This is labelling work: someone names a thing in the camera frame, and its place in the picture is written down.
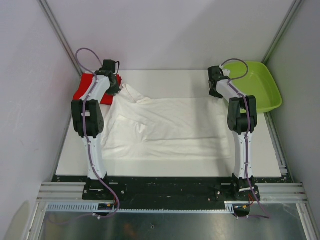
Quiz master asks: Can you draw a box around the white t shirt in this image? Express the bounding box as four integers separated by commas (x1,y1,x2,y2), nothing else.
101,84,231,161

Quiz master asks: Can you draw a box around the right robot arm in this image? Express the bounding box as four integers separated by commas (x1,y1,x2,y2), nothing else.
207,65,258,201

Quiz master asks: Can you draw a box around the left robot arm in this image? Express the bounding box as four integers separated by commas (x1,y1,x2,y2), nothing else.
71,59,122,181

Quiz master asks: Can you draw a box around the folded red t shirt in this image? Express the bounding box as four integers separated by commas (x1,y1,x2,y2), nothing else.
71,73,122,108

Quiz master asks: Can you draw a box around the green plastic basin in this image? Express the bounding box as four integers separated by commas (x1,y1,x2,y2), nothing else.
223,61,283,113

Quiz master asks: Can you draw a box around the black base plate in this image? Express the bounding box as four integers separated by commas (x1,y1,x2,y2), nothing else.
51,175,261,211

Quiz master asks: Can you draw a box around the aluminium frame rail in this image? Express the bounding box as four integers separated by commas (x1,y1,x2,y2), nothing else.
256,183,308,204

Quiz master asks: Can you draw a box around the grey slotted cable duct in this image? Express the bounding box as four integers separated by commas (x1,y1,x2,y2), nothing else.
46,201,249,214

